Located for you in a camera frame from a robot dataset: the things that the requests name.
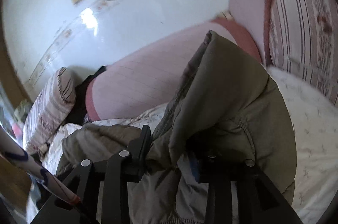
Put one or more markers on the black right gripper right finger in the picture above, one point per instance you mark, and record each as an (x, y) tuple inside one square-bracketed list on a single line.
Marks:
[(240, 192)]

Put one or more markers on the striped floral pillow right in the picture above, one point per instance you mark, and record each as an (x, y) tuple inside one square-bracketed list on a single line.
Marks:
[(303, 42)]

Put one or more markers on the white floral bed sheet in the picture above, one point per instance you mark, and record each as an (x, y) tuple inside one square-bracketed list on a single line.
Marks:
[(314, 121)]

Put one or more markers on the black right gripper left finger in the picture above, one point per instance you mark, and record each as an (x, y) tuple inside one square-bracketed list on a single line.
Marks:
[(116, 172)]

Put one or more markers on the pink padded headboard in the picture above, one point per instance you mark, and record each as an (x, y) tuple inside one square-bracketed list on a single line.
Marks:
[(150, 76)]

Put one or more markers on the striped floral pillow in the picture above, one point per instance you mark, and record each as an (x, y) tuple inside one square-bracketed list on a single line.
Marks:
[(49, 110), (303, 42)]

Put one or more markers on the black cloth behind pillow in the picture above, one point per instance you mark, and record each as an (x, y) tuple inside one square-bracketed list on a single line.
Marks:
[(78, 112)]

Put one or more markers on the white patterned fabric sleeve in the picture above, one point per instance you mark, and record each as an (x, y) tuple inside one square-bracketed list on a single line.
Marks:
[(17, 156)]

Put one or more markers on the striped floral pillow left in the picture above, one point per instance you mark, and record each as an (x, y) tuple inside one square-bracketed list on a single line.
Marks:
[(49, 110)]

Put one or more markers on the olive green padded jacket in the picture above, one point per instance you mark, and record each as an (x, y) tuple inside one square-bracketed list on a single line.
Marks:
[(226, 105)]

